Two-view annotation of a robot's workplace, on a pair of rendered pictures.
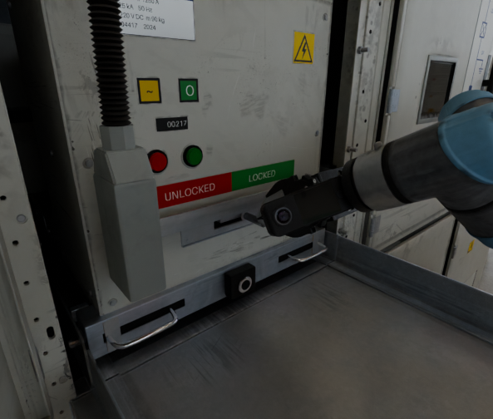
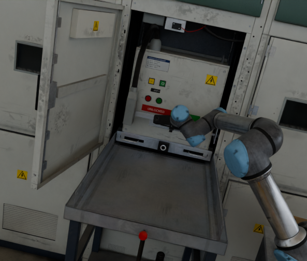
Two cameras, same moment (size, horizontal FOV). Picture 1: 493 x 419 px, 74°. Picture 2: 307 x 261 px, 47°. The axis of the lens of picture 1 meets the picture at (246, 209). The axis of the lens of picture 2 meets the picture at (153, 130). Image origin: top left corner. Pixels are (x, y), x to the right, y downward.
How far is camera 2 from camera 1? 150 cm
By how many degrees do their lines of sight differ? 40
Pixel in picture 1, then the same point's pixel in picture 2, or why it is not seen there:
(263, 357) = (148, 161)
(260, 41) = (191, 75)
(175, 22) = (162, 67)
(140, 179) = (132, 98)
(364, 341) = (176, 174)
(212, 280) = (154, 140)
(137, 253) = (127, 113)
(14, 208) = (113, 96)
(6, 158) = (115, 86)
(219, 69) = (173, 80)
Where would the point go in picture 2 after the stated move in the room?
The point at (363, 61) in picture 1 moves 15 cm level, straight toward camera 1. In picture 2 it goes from (236, 90) to (212, 88)
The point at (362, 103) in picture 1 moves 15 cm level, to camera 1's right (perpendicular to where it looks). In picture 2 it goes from (234, 105) to (260, 115)
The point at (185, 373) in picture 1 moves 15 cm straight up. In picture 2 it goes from (130, 153) to (134, 127)
